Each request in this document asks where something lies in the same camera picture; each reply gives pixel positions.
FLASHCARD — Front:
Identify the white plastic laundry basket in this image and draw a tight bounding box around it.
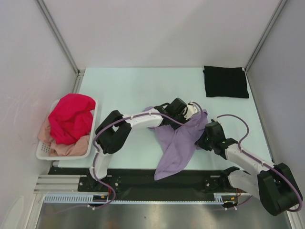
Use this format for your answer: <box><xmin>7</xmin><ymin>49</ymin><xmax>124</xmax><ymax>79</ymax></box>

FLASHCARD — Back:
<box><xmin>36</xmin><ymin>99</ymin><xmax>99</xmax><ymax>161</ymax></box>

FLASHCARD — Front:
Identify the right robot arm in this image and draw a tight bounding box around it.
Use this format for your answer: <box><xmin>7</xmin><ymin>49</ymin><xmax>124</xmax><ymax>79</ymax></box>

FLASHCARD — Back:
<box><xmin>195</xmin><ymin>121</ymin><xmax>303</xmax><ymax>216</ymax></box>

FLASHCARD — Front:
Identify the slotted grey cable duct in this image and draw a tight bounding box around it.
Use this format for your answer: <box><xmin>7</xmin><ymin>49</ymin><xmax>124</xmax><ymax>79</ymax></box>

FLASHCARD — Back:
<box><xmin>44</xmin><ymin>193</ymin><xmax>238</xmax><ymax>205</ymax></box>

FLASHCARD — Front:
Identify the red t-shirt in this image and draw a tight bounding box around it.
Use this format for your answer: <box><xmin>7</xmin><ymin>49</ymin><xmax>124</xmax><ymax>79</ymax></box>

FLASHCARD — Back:
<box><xmin>48</xmin><ymin>94</ymin><xmax>96</xmax><ymax>145</ymax></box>

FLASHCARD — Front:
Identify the lilac t-shirt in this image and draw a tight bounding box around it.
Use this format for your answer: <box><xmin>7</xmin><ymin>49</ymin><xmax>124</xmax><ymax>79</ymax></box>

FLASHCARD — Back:
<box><xmin>149</xmin><ymin>109</ymin><xmax>208</xmax><ymax>181</ymax></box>

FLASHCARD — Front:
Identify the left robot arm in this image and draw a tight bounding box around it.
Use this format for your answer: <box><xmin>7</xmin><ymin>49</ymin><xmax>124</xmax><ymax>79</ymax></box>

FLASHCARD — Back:
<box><xmin>88</xmin><ymin>98</ymin><xmax>190</xmax><ymax>191</ymax></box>

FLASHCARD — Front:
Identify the peach pink t-shirt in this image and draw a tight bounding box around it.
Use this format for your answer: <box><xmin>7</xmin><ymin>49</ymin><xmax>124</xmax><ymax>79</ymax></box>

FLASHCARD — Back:
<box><xmin>38</xmin><ymin>118</ymin><xmax>90</xmax><ymax>156</ymax></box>

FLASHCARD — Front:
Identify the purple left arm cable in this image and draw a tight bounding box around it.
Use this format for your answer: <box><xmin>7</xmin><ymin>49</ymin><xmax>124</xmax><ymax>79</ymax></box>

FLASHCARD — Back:
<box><xmin>91</xmin><ymin>101</ymin><xmax>203</xmax><ymax>211</ymax></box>

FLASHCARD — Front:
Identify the folded black t-shirt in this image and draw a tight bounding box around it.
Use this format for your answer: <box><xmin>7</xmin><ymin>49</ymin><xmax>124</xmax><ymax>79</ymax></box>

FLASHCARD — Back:
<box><xmin>203</xmin><ymin>66</ymin><xmax>249</xmax><ymax>99</ymax></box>

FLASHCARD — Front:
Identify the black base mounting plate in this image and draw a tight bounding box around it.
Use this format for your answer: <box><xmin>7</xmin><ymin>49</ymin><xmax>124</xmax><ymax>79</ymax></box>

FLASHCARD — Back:
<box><xmin>48</xmin><ymin>167</ymin><xmax>244</xmax><ymax>199</ymax></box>

